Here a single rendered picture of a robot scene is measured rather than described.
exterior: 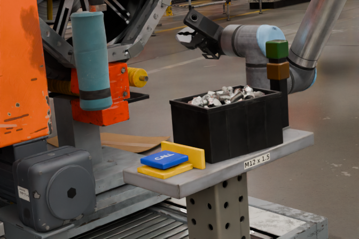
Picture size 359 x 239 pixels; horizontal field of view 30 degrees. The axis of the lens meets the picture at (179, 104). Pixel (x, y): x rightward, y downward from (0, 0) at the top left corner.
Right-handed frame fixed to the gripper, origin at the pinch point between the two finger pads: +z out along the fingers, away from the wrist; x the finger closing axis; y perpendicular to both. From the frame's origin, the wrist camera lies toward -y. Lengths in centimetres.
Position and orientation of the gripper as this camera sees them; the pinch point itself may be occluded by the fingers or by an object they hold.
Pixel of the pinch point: (177, 34)
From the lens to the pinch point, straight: 203.1
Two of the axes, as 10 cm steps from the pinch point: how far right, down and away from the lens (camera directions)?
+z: -6.8, -1.0, 7.3
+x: 4.5, -8.4, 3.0
